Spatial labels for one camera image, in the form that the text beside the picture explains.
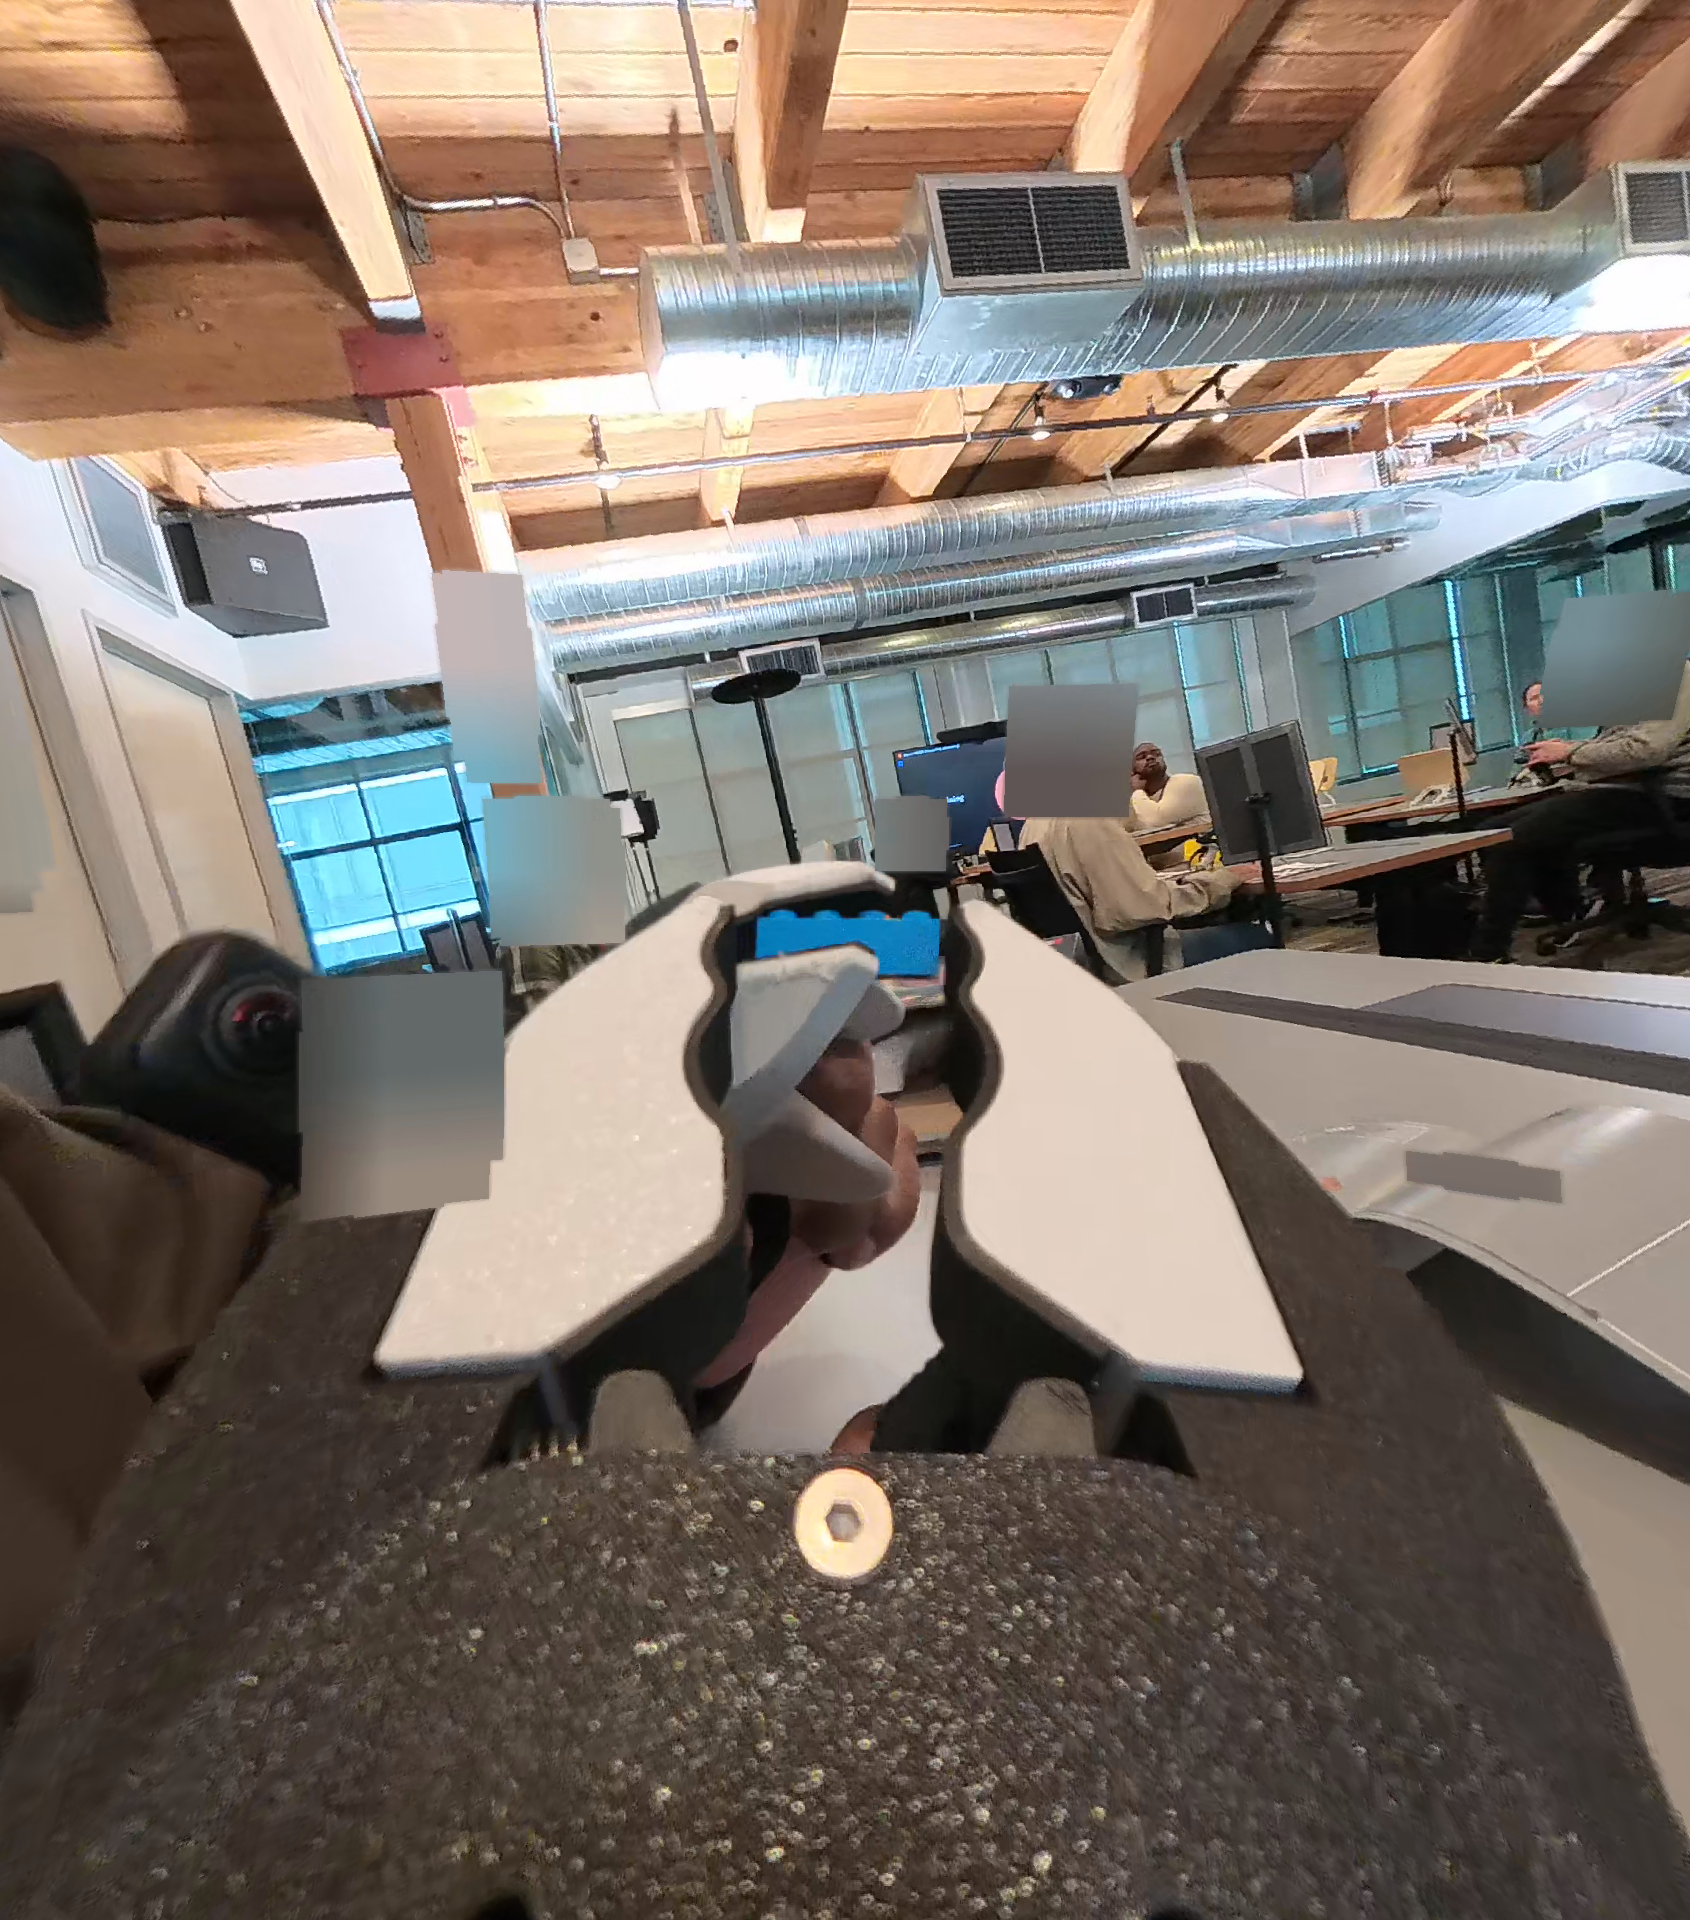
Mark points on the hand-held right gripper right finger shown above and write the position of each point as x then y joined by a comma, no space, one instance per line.
1114,1184

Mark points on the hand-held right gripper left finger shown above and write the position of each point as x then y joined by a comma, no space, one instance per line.
561,1154

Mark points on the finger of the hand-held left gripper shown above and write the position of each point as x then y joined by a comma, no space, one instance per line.
801,1029
831,889

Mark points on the blue four-stud brick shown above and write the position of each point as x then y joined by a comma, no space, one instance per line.
844,944

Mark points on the dark television screen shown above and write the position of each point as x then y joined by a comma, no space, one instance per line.
951,795

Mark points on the studio light panel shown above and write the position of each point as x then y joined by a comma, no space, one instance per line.
634,825

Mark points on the black floor lamp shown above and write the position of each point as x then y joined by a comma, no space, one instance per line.
759,691

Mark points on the wooden table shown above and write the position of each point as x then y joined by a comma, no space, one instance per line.
1384,855

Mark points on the tablet on black stand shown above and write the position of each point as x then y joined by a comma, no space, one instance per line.
1258,780

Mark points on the white instruction booklet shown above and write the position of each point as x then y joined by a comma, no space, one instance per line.
1654,1274

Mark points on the silver ventilation duct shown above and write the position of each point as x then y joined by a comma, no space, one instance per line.
814,315
935,548

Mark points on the black wall speaker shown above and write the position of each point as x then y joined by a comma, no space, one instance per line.
244,572

